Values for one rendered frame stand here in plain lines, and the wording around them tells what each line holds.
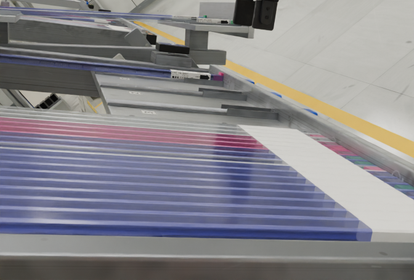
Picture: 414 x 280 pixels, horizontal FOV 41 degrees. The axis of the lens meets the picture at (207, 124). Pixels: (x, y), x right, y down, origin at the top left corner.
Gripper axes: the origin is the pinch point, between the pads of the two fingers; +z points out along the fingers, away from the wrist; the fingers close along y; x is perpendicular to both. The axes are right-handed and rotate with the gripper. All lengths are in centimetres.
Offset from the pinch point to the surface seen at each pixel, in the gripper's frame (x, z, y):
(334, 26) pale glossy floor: -109, 0, 184
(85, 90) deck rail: 22.9, 14.3, 8.0
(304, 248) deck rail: 17, 9, -59
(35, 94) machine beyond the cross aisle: 41, 97, 440
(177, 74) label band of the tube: 10.6, 9.2, -0.7
